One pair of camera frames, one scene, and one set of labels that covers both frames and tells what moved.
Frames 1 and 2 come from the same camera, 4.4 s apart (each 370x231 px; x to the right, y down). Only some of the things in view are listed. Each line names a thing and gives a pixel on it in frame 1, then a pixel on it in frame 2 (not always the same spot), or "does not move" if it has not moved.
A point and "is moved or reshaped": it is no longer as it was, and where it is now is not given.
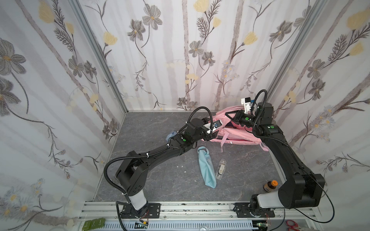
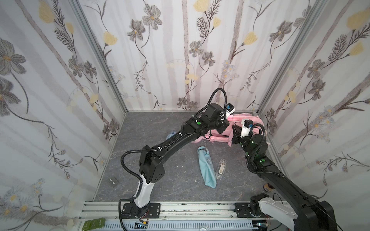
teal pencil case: [207, 167] does not move
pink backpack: [231, 131] is moved or reshaped
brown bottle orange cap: [270, 185] does not move
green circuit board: [89, 224] does not move
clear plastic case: [220, 168] does not move
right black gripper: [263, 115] to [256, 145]
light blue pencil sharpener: [170, 135] does not move
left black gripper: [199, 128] to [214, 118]
